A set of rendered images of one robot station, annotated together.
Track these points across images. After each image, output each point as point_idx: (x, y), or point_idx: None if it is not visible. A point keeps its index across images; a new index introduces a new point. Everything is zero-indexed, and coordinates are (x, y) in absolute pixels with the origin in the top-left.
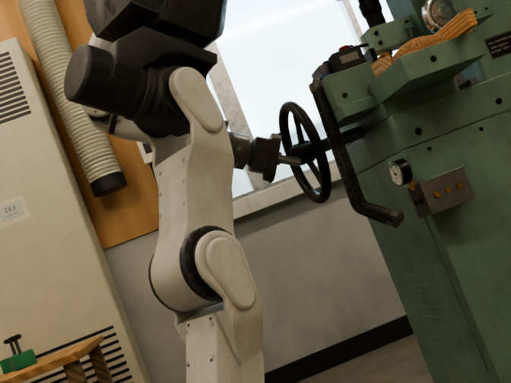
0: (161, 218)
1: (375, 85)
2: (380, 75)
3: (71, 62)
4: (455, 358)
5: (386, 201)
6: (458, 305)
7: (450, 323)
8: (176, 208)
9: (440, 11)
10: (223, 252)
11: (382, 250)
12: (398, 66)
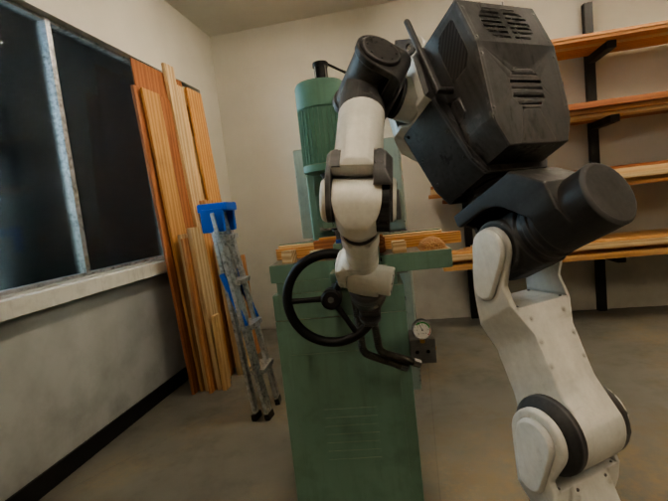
0: (555, 370)
1: (395, 257)
2: (411, 253)
3: (593, 176)
4: (362, 473)
5: (336, 347)
6: (403, 429)
7: (377, 444)
8: (576, 360)
9: None
10: None
11: (287, 388)
12: (445, 253)
